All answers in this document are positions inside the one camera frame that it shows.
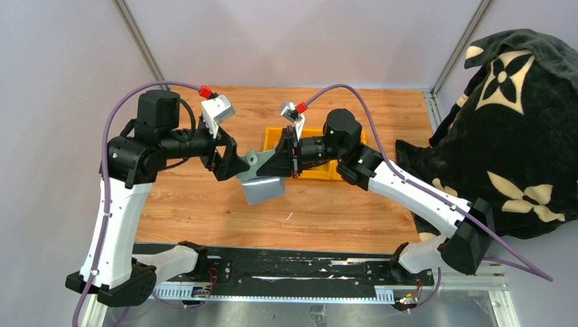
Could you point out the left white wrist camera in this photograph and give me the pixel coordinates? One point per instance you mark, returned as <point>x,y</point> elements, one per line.
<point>216,111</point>

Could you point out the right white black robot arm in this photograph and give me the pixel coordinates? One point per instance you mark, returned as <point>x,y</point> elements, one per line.
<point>465,227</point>

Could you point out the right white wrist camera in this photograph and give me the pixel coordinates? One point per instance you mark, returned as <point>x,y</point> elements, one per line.
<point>289,111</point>

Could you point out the black floral blanket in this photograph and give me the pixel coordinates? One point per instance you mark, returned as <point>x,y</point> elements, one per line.
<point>511,137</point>

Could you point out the right yellow plastic bin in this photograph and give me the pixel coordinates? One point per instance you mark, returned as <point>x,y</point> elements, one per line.
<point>335,176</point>

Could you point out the green leather card holder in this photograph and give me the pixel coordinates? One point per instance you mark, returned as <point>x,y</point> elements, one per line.
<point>258,189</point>

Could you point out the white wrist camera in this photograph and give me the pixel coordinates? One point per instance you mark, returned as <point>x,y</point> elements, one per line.
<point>289,111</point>
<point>216,111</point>

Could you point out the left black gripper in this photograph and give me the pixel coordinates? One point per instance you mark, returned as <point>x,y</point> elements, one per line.
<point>230,163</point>

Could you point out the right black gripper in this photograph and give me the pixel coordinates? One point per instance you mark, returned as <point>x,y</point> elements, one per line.
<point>281,162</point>

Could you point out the middle yellow plastic bin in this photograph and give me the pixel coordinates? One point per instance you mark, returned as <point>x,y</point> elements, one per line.
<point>323,172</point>

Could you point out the aluminium frame rail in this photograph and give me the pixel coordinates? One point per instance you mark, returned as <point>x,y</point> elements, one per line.
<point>482,299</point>

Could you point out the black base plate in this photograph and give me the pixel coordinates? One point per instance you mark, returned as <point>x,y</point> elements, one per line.
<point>278,273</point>

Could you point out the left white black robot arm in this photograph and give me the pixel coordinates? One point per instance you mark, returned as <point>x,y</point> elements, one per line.
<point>150,143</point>

